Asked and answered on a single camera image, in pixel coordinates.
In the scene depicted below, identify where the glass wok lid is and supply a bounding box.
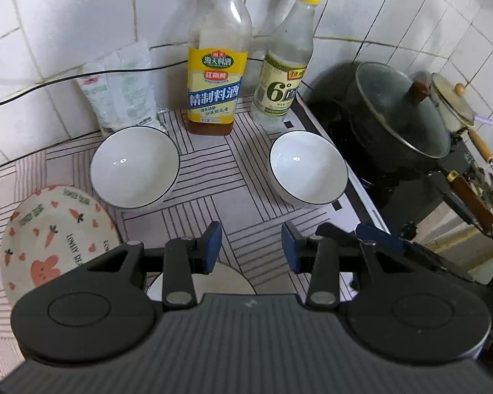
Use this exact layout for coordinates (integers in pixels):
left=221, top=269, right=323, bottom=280
left=355, top=62, right=452, bottom=160

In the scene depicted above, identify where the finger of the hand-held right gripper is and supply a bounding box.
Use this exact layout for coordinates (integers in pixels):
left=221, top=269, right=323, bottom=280
left=316, top=222, right=476, bottom=283

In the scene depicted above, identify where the bunny and carrot print plate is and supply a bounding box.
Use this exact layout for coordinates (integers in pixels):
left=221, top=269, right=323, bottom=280
left=0, top=186, right=122, bottom=308

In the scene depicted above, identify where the cooking wine bottle yellow label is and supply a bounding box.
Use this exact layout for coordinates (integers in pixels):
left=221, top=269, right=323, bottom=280
left=187, top=0, right=253, bottom=136

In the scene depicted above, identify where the black charger cable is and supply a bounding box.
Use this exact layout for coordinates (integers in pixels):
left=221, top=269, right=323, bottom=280
left=0, top=61, right=190, bottom=110

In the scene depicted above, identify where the white plastic seasoning bag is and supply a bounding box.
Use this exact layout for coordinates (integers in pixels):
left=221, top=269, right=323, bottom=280
left=80, top=41, right=169, bottom=136

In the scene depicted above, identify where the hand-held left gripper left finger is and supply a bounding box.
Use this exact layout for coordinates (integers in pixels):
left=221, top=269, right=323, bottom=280
left=86, top=221, right=223, bottom=310

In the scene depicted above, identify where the cream small pot wooden handle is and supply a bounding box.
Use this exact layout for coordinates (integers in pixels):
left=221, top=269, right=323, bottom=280
left=429, top=73, right=493, bottom=170

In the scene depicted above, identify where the white bowl with dark rim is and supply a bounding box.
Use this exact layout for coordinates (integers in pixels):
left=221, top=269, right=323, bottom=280
left=147, top=263, right=257, bottom=296
left=269, top=130, right=348, bottom=207
left=89, top=125, right=180, bottom=209

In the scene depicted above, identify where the clear vinegar bottle yellow cap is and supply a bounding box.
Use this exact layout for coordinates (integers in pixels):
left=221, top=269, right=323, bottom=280
left=250, top=0, right=325, bottom=129

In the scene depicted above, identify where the black wok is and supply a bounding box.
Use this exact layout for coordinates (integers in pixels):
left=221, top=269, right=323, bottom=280
left=308, top=61, right=493, bottom=236

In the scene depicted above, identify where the striped tablecloth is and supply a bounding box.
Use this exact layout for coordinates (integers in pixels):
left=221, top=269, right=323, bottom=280
left=0, top=107, right=391, bottom=362

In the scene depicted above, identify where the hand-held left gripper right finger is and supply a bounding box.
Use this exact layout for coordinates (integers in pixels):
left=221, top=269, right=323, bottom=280
left=281, top=222, right=407, bottom=309

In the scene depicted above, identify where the black gas stove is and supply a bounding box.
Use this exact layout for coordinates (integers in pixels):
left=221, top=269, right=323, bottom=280
left=304, top=90, right=493, bottom=255

